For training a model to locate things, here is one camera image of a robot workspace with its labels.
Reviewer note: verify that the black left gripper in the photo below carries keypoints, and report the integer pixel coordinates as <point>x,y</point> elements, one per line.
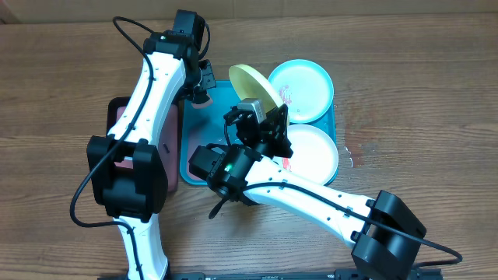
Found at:
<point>211,82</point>

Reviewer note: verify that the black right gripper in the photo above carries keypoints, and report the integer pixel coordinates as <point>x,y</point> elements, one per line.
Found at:
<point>278,135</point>

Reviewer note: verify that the pink and green sponge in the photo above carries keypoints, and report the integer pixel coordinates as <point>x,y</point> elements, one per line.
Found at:
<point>201,100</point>

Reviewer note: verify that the white plate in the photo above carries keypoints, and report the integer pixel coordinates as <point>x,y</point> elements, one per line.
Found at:
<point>315,155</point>

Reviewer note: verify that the yellow plate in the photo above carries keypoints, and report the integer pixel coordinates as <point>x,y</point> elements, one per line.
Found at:
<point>250,83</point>

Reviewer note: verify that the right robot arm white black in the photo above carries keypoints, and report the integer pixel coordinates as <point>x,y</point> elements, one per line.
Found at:
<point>383,233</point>

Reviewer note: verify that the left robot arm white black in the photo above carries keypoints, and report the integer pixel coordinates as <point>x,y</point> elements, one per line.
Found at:
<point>125,168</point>

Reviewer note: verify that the black tray with pink water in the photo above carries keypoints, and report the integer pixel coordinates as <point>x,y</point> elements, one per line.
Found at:
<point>168,143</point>

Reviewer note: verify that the light blue plate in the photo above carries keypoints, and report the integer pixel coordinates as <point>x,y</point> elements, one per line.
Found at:
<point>305,87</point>

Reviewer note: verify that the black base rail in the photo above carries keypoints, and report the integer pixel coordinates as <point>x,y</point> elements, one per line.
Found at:
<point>339,274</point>

